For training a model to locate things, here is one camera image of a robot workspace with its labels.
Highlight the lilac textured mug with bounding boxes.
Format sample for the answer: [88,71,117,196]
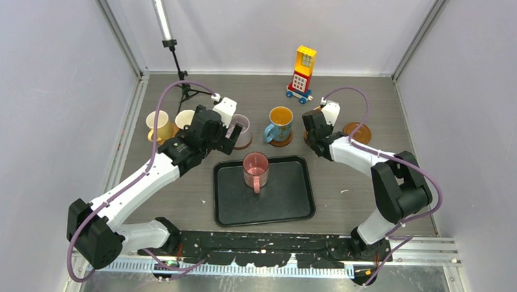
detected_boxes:
[226,114,253,150]

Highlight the white cup black outside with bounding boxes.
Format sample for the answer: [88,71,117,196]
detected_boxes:
[174,110,195,130]

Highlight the dark wooden coaster four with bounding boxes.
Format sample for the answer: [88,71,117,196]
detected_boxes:
[269,132,293,147]

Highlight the pink patterned mug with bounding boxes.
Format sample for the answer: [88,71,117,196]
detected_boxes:
[242,152,270,193]

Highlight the cream cup yellow handle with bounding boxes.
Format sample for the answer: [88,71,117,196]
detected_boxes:
[146,110,173,145]

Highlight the dark wooden coaster two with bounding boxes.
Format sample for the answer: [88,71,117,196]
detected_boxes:
[342,122,372,145]

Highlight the blue mug yellow inside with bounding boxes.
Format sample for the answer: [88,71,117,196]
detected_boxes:
[263,106,293,143]

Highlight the dark wooden coaster three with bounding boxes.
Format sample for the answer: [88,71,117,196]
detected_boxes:
[304,131,310,147]

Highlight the dark wooden coaster one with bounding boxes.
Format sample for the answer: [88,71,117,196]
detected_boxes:
[234,130,253,150]

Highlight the light woven coaster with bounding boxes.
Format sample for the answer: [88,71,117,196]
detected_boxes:
[158,123,180,145]

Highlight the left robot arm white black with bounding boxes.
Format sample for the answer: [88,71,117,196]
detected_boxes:
[67,103,242,270]

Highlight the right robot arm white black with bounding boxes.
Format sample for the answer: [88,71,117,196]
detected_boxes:
[302,110,433,261]

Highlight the toy block tower on wheels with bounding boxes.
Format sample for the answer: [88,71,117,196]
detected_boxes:
[286,45,317,104]

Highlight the black serving tray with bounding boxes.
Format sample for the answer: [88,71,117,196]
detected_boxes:
[212,155,316,228]

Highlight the silver microphone on tripod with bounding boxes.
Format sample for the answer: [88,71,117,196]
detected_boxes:
[151,0,210,113]

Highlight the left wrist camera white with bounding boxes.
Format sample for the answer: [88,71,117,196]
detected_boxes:
[211,93,237,128]

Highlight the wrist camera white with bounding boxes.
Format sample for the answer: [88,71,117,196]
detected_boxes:
[320,99,341,127]
[211,93,237,128]

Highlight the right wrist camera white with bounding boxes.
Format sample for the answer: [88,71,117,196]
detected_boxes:
[320,99,341,127]

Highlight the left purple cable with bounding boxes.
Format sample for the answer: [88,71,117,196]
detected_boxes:
[66,77,222,288]

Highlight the purple cable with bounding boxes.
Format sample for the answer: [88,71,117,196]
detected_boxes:
[66,77,222,288]
[314,85,448,291]

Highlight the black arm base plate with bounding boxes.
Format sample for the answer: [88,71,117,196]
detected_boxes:
[151,230,392,269]

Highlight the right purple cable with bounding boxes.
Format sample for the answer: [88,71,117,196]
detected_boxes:
[314,85,448,291]

